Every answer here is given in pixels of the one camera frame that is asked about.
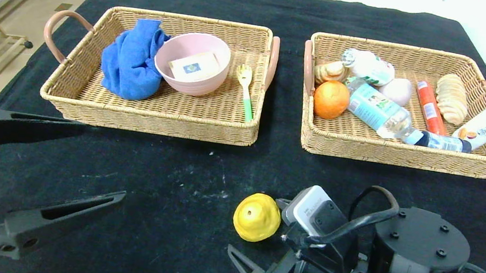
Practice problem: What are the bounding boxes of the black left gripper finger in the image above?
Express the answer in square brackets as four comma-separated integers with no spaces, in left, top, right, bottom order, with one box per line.
[0,174,127,273]
[0,109,89,159]

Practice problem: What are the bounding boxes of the yellow pear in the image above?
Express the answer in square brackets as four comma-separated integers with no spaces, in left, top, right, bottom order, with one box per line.
[230,190,285,246]

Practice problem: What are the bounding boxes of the yellow pasta spoon green handle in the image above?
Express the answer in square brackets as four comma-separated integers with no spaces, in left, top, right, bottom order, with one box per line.
[230,63,261,123]

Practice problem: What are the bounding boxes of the blue cloth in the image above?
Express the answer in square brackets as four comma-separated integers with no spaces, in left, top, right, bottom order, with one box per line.
[97,14,173,105]

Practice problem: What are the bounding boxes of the clear water bottle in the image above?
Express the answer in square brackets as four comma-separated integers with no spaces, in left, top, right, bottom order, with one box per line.
[339,75,429,146]

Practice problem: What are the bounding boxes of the white milk drink bottle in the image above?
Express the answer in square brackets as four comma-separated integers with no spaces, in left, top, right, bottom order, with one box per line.
[338,47,398,89]

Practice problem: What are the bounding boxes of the orange fruit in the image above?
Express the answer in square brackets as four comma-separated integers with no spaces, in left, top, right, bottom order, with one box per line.
[311,78,352,123]

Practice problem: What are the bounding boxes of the black table cloth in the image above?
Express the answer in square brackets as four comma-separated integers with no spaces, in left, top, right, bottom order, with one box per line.
[0,0,486,273]

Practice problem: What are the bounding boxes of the golden bread bun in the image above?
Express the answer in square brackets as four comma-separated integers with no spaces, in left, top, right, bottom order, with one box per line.
[312,58,352,89]

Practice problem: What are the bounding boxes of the pink bowl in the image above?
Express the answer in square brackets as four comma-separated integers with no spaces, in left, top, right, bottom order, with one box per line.
[151,27,234,100]

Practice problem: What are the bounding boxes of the pale pink egg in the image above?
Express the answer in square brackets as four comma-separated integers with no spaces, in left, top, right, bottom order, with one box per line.
[377,76,414,107]

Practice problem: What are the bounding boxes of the white card box blue diamond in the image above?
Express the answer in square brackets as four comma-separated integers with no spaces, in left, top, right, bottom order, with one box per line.
[167,47,222,86]

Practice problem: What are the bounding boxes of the orange sausage stick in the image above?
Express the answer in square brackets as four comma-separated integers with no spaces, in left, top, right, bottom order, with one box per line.
[411,80,454,137]

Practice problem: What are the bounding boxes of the beige ridged bread roll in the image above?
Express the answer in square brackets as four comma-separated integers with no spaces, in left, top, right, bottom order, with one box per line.
[432,72,473,127]

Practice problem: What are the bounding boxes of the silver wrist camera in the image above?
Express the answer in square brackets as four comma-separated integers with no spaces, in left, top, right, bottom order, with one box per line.
[278,181,352,242]

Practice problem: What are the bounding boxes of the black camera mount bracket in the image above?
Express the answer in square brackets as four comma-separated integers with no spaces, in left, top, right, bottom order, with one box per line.
[279,218,365,273]

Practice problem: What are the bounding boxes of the thick black camera cable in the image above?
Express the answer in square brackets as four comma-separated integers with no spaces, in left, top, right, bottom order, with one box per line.
[299,177,404,261]

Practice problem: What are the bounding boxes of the wicker basket pink handles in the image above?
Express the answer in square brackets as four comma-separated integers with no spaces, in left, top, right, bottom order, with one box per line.
[32,0,283,150]
[291,30,486,179]

